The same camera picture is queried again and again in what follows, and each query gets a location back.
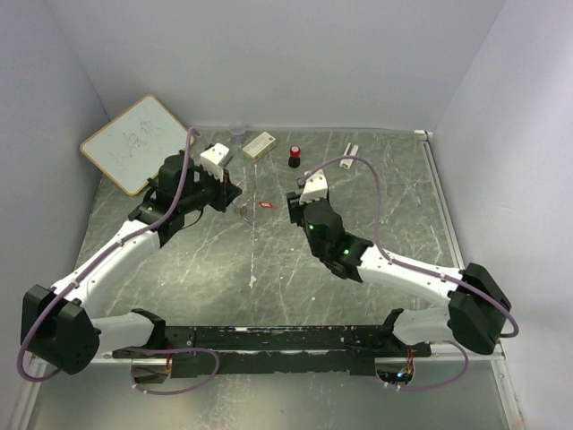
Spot red black stamp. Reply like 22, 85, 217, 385
288, 145, 301, 168

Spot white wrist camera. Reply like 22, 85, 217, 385
200, 143, 232, 182
299, 170, 329, 204

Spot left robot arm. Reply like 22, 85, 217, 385
21, 143, 242, 374

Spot white cardboard box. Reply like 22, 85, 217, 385
242, 132, 277, 162

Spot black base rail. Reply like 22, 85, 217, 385
111, 324, 433, 380

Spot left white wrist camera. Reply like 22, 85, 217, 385
200, 143, 232, 182

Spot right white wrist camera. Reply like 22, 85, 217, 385
299, 170, 329, 204

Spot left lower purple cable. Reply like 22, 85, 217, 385
120, 347, 220, 396

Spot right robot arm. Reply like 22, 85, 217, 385
286, 192, 511, 357

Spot clear plastic cup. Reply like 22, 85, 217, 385
228, 122, 246, 144

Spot large silver keyring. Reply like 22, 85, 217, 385
235, 196, 256, 227

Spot aluminium table edge rail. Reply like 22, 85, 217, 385
420, 133, 525, 430

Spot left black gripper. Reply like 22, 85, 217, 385
180, 163, 243, 213

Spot white plastic clip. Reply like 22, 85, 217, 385
339, 142, 359, 170

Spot small whiteboard wooden frame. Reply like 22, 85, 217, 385
80, 94, 187, 195

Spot white corner bracket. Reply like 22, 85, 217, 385
415, 129, 433, 139

